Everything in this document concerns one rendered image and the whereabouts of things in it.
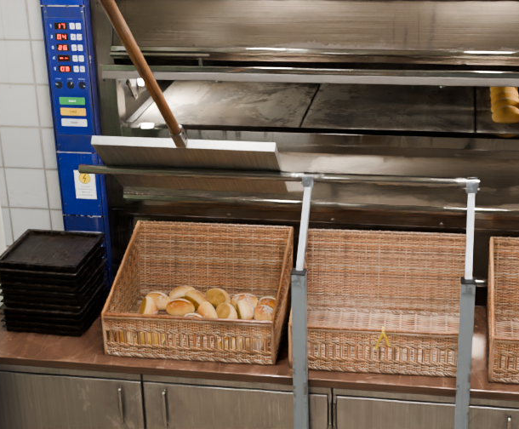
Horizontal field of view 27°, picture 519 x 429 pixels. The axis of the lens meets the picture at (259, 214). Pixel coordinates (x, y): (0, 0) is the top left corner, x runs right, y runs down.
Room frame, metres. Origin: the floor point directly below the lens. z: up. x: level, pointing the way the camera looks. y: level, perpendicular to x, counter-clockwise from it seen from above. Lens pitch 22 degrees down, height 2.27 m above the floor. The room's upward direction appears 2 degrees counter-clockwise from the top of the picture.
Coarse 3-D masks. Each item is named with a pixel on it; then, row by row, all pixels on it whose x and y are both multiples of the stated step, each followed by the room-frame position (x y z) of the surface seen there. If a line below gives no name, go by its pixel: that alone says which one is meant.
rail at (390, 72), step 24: (216, 72) 3.27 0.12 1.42; (240, 72) 3.25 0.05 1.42; (264, 72) 3.24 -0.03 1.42; (288, 72) 3.22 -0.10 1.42; (312, 72) 3.21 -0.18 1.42; (336, 72) 3.20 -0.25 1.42; (360, 72) 3.18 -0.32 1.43; (384, 72) 3.17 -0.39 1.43; (408, 72) 3.15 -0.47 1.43; (432, 72) 3.14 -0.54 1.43; (456, 72) 3.13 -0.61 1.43; (480, 72) 3.11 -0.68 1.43; (504, 72) 3.10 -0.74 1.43
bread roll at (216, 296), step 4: (208, 292) 3.29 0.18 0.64; (212, 292) 3.28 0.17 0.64; (216, 292) 3.28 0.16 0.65; (220, 292) 3.27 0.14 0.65; (224, 292) 3.27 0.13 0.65; (208, 296) 3.28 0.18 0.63; (212, 296) 3.27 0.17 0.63; (216, 296) 3.27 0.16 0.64; (220, 296) 3.26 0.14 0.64; (224, 296) 3.25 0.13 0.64; (228, 296) 3.26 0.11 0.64; (212, 300) 3.26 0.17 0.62; (216, 300) 3.26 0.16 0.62; (220, 300) 3.25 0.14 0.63; (224, 300) 3.24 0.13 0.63; (228, 300) 3.25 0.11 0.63; (212, 304) 3.26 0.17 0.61; (216, 304) 3.25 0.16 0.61
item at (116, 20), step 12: (108, 0) 2.34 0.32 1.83; (108, 12) 2.37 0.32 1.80; (120, 24) 2.42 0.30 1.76; (120, 36) 2.45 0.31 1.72; (132, 36) 2.49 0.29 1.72; (132, 48) 2.50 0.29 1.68; (132, 60) 2.55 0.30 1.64; (144, 60) 2.57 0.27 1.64; (144, 72) 2.60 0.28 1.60; (156, 84) 2.67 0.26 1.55; (156, 96) 2.70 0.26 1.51; (168, 108) 2.78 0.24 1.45; (168, 120) 2.81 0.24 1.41
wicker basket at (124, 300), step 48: (144, 240) 3.41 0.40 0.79; (192, 240) 3.39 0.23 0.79; (240, 240) 3.36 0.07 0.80; (288, 240) 3.27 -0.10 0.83; (144, 288) 3.37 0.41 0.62; (240, 288) 3.31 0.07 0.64; (288, 288) 3.23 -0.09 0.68; (144, 336) 2.96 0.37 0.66; (192, 336) 2.93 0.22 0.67; (240, 336) 2.90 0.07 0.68
